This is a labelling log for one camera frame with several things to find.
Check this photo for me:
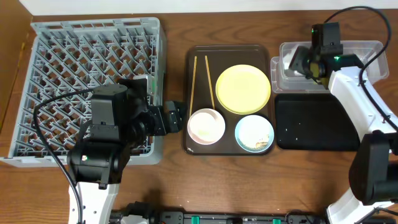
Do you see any light blue bowl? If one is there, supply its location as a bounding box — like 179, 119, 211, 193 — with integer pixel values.
235, 115, 275, 154

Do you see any white cup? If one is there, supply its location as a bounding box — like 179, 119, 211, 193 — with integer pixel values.
190, 112, 218, 141

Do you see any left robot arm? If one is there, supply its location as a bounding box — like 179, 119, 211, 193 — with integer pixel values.
67, 81, 187, 223

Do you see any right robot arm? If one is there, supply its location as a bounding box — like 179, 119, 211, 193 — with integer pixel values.
289, 22, 397, 224

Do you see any black waste tray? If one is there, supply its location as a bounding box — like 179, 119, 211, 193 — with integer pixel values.
275, 93, 360, 151

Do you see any grey dishwasher rack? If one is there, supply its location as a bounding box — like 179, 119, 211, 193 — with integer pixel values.
1, 17, 167, 167

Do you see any clear plastic bin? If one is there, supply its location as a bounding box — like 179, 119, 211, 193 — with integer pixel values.
271, 40, 389, 94

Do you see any pink bowl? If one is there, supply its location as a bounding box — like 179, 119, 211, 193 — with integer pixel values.
187, 108, 226, 145

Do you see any left wooden chopstick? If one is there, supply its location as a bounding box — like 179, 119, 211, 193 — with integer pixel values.
189, 56, 197, 117

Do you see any wooden chopstick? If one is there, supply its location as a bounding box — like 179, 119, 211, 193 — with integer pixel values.
205, 55, 215, 110
189, 56, 197, 117

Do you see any dark brown serving tray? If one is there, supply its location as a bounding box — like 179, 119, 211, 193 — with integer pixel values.
182, 45, 274, 156

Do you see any yellow plate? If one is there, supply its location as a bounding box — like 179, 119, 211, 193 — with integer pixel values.
215, 65, 271, 115

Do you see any right wooden chopstick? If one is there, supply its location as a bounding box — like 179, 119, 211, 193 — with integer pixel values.
205, 55, 215, 110

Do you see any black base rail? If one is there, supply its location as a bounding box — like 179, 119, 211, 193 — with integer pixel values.
108, 202, 328, 224

